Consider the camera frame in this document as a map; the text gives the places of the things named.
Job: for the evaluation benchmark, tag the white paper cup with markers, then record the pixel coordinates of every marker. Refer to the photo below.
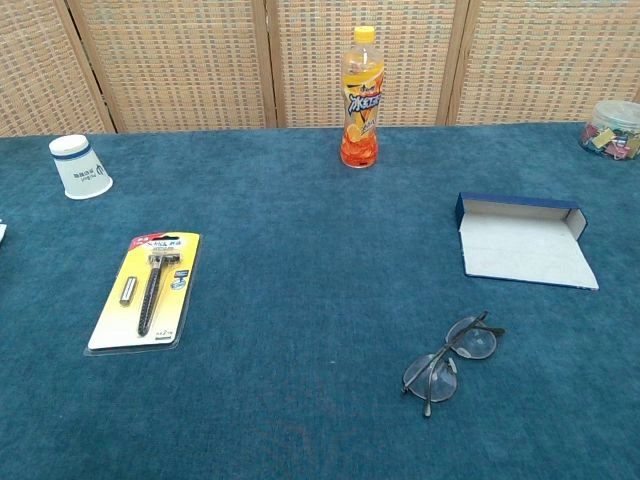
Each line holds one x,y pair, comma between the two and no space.
82,170

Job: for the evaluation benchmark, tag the blue table cloth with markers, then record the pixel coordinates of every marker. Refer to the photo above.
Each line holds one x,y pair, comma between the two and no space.
300,300

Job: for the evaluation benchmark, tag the woven folding screen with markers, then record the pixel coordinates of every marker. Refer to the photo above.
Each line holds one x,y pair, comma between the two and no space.
180,60

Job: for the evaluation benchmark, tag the orange juice bottle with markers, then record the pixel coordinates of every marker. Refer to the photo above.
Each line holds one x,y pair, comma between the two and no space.
361,110

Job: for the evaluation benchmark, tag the clear jar of clips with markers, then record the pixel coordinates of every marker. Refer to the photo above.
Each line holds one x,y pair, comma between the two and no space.
612,130

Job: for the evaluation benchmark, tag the yellow razor blister pack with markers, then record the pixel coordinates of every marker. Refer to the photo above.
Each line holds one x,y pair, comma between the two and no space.
150,260

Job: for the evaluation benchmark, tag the blue packaged item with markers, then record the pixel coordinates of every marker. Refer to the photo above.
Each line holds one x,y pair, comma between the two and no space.
520,250

